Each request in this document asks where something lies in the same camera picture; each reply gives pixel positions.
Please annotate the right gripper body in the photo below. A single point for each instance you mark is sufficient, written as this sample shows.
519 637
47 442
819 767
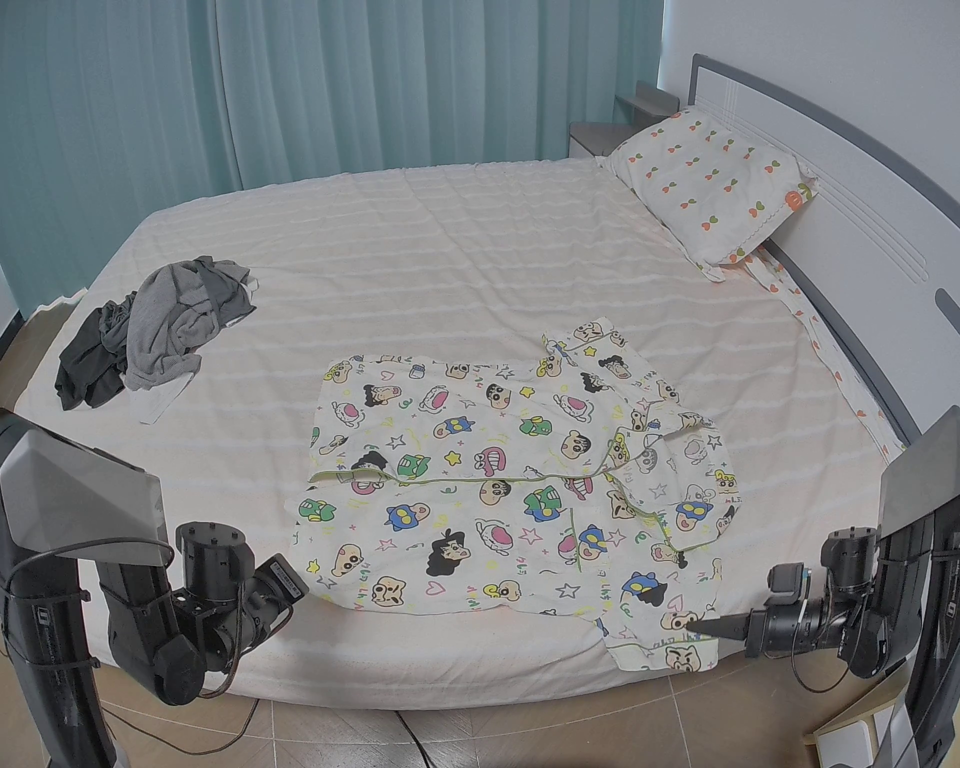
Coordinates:
787 628

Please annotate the white printed pyjama top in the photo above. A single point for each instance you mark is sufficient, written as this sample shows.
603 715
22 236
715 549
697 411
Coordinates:
487 525

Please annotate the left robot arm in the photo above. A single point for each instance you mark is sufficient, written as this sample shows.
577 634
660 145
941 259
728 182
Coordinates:
135 615

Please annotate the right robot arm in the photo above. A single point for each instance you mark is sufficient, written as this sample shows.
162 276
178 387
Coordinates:
915 480

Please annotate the bed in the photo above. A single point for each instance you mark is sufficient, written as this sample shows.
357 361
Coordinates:
450 262

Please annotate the pile of clothes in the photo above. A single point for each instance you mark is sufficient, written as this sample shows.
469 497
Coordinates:
165 330

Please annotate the pale wooden bedside table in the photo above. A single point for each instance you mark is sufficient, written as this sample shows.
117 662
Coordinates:
847 742

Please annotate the white printed pillow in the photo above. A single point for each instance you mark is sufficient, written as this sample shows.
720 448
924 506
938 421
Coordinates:
712 187

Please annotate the grey bedside table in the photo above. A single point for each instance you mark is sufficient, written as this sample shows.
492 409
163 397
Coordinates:
600 139

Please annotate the blue-green curtain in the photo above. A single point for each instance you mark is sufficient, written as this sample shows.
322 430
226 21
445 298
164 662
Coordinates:
337 90

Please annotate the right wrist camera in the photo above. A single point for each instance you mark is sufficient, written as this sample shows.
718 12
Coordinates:
789 585

